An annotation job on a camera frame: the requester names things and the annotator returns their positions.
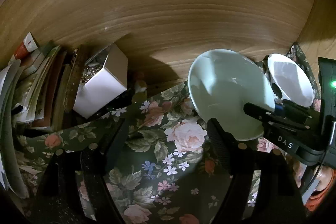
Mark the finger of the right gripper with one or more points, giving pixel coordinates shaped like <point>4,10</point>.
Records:
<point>294,112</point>
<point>268,118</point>

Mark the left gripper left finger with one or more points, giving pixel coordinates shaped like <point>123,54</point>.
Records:
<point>58,200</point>

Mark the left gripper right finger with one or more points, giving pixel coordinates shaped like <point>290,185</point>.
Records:
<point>278,198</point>

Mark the white black-dotted bowl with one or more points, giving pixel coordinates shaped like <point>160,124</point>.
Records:
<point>289,81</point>

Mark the mint green bowl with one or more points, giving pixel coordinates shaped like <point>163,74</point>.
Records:
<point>221,82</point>

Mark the person's right hand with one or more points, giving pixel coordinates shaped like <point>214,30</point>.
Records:
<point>324,177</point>

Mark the stack of white papers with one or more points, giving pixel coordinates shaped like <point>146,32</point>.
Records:
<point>11,178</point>

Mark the floral dark tablecloth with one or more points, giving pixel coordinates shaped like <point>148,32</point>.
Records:
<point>167,170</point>

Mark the small silver box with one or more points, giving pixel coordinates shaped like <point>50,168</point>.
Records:
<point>104,78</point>

